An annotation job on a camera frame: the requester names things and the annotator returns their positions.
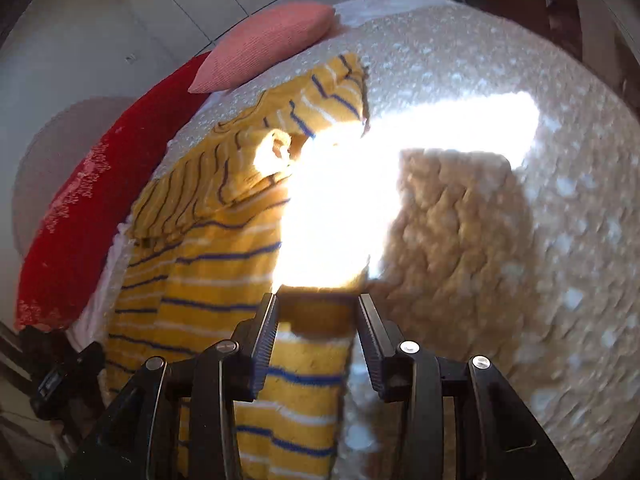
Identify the yellow striped knit sweater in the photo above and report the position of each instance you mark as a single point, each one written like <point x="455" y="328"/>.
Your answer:
<point x="210" y="280"/>

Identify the pink pillow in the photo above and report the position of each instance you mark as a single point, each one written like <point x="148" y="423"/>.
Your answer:
<point x="260" y="42"/>

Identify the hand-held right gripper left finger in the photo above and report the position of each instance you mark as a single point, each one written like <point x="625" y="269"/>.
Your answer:
<point x="264" y="345"/>

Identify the white textured bedspread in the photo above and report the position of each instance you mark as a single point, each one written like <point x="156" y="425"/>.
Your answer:
<point x="525" y="210"/>

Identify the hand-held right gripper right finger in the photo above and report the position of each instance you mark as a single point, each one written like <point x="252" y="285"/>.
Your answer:
<point x="371" y="345"/>

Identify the red patterned blanket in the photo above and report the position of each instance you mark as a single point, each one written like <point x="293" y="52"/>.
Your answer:
<point x="90" y="200"/>

